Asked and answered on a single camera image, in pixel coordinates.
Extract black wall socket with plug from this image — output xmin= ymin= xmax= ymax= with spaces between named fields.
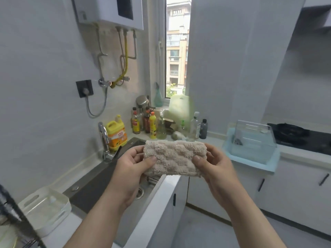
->
xmin=76 ymin=79 xmax=94 ymax=99

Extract window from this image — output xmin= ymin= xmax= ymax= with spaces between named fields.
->
xmin=164 ymin=0 xmax=192 ymax=100

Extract yellow gas hose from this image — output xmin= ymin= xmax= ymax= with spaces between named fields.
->
xmin=110 ymin=31 xmax=129 ymax=88

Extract steel pot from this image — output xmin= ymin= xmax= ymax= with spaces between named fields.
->
xmin=135 ymin=95 xmax=150 ymax=109

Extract metal water pipe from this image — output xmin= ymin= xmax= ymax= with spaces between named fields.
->
xmin=119 ymin=28 xmax=138 ymax=75
xmin=94 ymin=24 xmax=109 ymax=80

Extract dark bottle black cap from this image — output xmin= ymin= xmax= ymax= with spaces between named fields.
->
xmin=199 ymin=118 xmax=208 ymax=140

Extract person's right forearm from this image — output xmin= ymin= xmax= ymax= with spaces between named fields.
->
xmin=220 ymin=192 xmax=288 ymax=248

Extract green spray bottle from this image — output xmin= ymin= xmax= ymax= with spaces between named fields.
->
xmin=154 ymin=82 xmax=164 ymax=107

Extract person's right hand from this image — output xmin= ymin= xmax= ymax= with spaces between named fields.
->
xmin=192 ymin=144 xmax=240 ymax=208

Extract white plastic basket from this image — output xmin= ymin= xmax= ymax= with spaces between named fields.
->
xmin=18 ymin=187 xmax=72 ymax=238

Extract small bowls on plates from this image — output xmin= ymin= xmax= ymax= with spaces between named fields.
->
xmin=0 ymin=224 xmax=20 ymax=248

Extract beige checked towel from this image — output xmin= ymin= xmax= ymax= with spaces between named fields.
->
xmin=143 ymin=139 xmax=208 ymax=178

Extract white stove cabinet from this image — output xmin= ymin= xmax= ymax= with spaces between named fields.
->
xmin=187 ymin=157 xmax=331 ymax=237

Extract range hood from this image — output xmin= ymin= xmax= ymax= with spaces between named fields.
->
xmin=293 ymin=0 xmax=331 ymax=37

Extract clear plastic tray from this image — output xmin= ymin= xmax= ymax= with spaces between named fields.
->
xmin=230 ymin=120 xmax=277 ymax=165

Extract chrome faucet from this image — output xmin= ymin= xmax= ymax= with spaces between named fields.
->
xmin=98 ymin=122 xmax=122 ymax=163

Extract grey kitchen sink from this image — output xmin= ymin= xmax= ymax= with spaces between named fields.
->
xmin=63 ymin=137 xmax=167 ymax=248

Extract white water heater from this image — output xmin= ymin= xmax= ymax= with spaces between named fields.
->
xmin=71 ymin=0 xmax=144 ymax=31

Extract grey power cable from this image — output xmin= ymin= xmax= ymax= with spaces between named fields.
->
xmin=85 ymin=86 xmax=109 ymax=118

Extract group of condiment bottles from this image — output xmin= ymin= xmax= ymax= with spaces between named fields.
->
xmin=143 ymin=107 xmax=152 ymax=134

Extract clear glass bottle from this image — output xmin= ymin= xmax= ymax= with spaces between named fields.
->
xmin=156 ymin=112 xmax=168 ymax=140

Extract black wire dish rack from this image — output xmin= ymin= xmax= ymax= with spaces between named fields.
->
xmin=0 ymin=184 xmax=47 ymax=248

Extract person's left hand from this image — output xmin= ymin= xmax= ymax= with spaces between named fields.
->
xmin=107 ymin=145 xmax=158 ymax=208

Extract yellow detergent bottle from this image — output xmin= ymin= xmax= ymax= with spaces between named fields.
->
xmin=105 ymin=115 xmax=128 ymax=152

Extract yellow label sauce bottle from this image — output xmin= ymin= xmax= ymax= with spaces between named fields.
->
xmin=131 ymin=107 xmax=141 ymax=135

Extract person's left forearm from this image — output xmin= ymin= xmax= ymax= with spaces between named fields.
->
xmin=63 ymin=188 xmax=139 ymax=248

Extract black gas stove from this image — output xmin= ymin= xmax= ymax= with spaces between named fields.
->
xmin=267 ymin=123 xmax=331 ymax=156

